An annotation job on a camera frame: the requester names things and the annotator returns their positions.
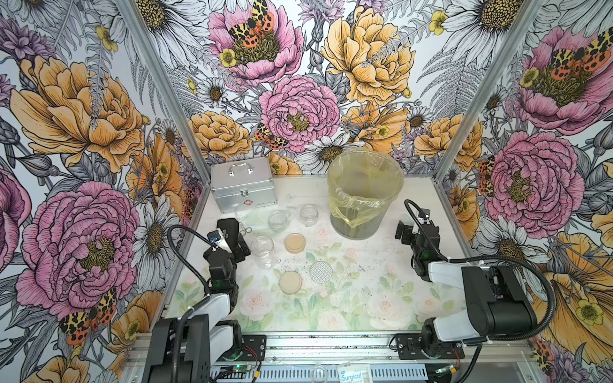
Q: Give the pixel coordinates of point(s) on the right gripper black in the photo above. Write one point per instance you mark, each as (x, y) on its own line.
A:
(408, 232)

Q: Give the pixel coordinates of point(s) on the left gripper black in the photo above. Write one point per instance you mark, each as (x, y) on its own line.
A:
(239, 256)

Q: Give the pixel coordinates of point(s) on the foil tea jar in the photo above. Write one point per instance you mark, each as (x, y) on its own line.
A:
(264, 252)

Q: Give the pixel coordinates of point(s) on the clear jar beige lid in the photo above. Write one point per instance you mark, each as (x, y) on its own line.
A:
(278, 221)

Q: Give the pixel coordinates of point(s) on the peeled foil seal disc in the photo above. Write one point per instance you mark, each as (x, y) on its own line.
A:
(321, 272)

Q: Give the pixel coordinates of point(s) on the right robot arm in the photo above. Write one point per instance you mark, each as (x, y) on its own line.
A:
(495, 304)

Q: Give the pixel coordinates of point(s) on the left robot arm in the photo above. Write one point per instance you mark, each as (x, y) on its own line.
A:
(184, 349)

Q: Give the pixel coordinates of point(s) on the small metal scissors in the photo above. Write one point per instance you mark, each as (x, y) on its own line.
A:
(244, 230)

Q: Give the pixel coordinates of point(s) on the silver first aid case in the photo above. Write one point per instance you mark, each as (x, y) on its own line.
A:
(242, 185)

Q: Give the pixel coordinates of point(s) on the yellow bin liner bag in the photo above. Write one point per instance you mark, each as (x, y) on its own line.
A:
(364, 186)

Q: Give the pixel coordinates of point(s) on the surgical label box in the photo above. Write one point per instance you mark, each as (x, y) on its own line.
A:
(354, 373)

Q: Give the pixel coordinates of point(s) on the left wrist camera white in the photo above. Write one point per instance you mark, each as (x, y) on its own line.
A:
(218, 238)

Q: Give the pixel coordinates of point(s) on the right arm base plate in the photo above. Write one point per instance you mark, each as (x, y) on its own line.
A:
(413, 346)

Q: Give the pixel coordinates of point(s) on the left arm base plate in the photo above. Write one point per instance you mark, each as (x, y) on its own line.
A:
(254, 348)

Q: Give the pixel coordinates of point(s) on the aluminium front rail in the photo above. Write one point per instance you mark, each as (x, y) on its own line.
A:
(287, 348)

